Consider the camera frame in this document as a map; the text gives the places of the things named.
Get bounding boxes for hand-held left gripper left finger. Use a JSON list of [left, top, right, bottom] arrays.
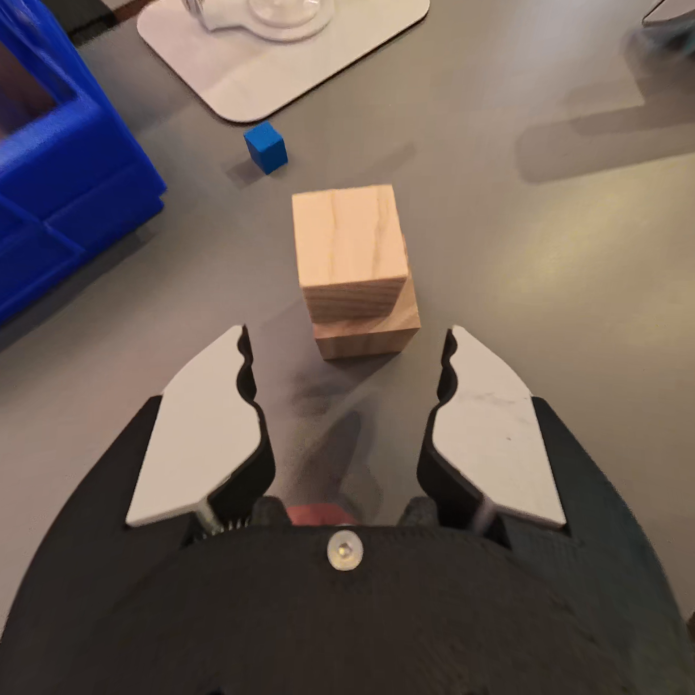
[[126, 325, 276, 537]]

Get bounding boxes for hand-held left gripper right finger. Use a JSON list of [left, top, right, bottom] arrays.
[[417, 326, 567, 537]]

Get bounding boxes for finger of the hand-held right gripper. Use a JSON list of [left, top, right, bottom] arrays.
[[642, 0, 695, 27]]

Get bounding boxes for wooden cube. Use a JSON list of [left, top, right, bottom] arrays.
[[311, 233, 422, 361], [291, 184, 409, 321]]

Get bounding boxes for blue plastic bin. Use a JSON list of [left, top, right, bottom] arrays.
[[0, 0, 167, 327]]

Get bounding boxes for blue cube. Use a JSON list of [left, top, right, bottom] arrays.
[[244, 121, 288, 175]]

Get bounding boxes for white desk stand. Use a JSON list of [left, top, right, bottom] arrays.
[[137, 0, 431, 123]]

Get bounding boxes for dark table cable hatch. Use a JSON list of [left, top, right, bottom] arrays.
[[43, 0, 139, 47]]

